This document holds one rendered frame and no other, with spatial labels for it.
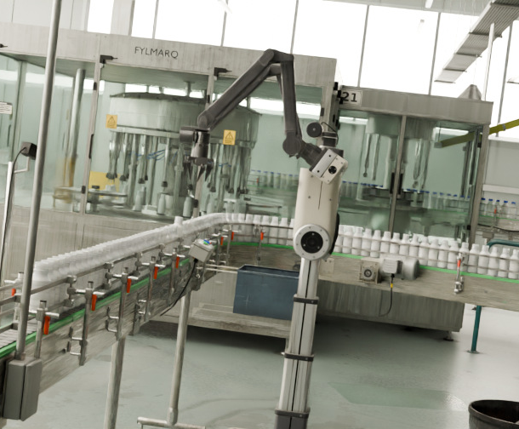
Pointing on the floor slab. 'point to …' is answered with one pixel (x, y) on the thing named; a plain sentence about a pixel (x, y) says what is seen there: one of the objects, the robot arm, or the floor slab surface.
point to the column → (122, 17)
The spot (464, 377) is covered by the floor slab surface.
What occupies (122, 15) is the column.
